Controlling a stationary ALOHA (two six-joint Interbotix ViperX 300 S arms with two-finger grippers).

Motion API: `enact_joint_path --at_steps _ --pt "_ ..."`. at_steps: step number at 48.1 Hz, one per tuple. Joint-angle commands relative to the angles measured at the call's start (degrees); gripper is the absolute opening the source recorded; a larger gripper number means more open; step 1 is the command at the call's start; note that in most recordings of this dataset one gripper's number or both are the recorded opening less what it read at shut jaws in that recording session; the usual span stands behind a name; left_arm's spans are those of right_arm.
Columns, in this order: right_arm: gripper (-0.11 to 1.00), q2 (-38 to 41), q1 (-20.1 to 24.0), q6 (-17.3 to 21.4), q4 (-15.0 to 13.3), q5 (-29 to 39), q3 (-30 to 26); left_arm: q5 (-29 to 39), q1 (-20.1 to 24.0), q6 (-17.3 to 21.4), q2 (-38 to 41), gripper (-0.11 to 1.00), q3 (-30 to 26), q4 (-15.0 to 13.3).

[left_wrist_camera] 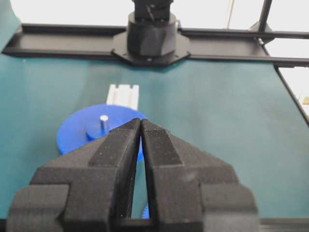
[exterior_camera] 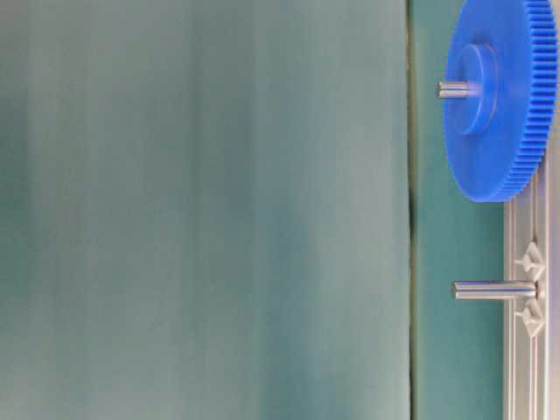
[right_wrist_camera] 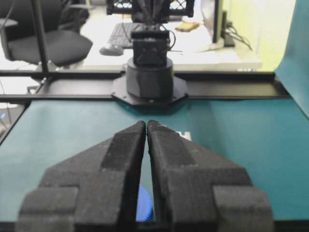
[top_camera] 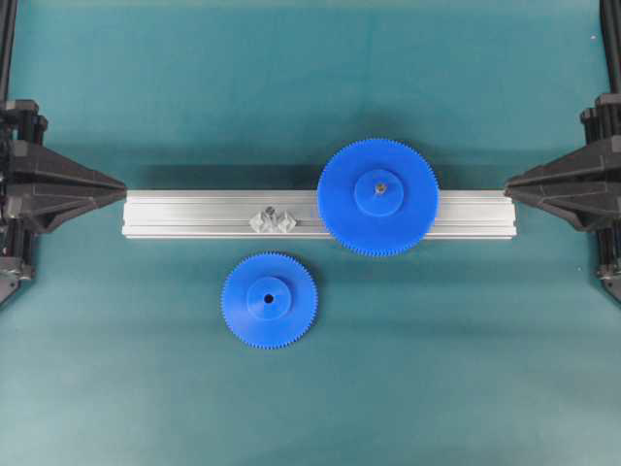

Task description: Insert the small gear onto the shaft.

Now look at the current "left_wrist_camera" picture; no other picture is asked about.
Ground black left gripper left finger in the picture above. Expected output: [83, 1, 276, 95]
[6, 118, 140, 232]

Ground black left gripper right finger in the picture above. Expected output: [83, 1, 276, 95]
[140, 119, 259, 232]

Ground small blue gear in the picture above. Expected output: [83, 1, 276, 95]
[141, 204, 150, 219]

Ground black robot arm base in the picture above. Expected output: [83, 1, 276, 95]
[112, 0, 190, 66]

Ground large blue gear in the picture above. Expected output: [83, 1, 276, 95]
[56, 104, 146, 155]

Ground silver steel shaft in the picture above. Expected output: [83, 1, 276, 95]
[99, 115, 109, 131]

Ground aluminium extrusion rail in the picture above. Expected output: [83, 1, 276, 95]
[106, 84, 139, 110]

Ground black metal table frame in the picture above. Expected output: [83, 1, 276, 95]
[1, 0, 309, 129]

